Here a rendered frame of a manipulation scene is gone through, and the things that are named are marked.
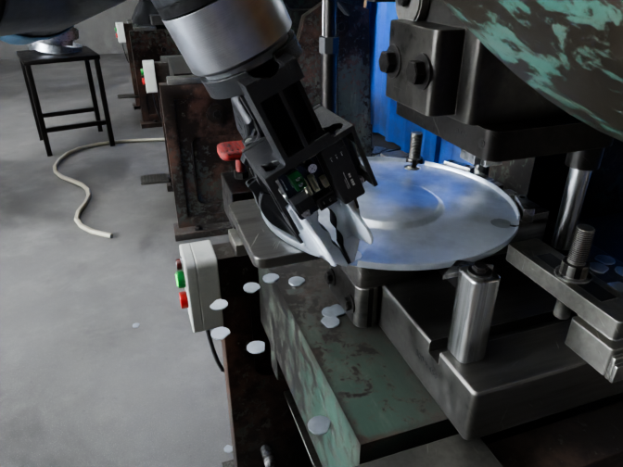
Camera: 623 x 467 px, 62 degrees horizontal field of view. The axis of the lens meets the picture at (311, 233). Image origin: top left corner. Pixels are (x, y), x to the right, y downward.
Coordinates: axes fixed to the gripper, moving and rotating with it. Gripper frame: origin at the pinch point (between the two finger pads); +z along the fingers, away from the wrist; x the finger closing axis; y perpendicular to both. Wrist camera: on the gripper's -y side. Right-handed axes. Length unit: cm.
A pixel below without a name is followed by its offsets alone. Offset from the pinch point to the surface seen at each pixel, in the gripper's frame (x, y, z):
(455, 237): 11.0, 0.2, 6.5
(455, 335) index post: 4.6, 8.0, 9.4
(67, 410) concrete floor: -71, -75, 54
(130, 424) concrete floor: -58, -64, 61
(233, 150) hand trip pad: -1.9, -40.8, 2.8
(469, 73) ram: 18.9, -3.0, -7.0
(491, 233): 14.7, 0.7, 8.2
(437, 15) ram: 21.0, -9.6, -11.0
